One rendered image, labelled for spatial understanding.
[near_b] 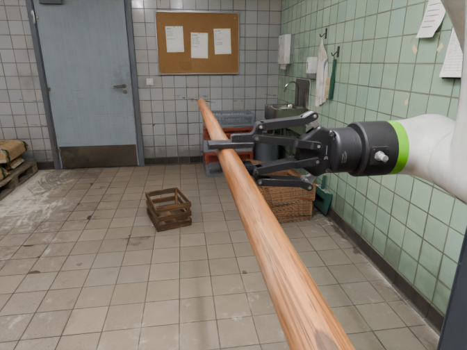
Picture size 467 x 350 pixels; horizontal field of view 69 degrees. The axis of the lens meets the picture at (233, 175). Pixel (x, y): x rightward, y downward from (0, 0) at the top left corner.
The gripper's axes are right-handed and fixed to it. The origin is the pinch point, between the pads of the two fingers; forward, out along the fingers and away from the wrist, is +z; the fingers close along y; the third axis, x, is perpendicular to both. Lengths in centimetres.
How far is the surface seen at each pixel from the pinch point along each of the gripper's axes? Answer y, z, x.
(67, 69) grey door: -7, 141, 402
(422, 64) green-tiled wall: -12, -122, 122
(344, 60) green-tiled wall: -14, -122, 214
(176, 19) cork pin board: -63, 8, 402
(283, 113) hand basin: 36, -96, 285
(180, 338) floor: 119, 14, 88
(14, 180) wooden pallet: 108, 193, 334
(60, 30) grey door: -51, 141, 402
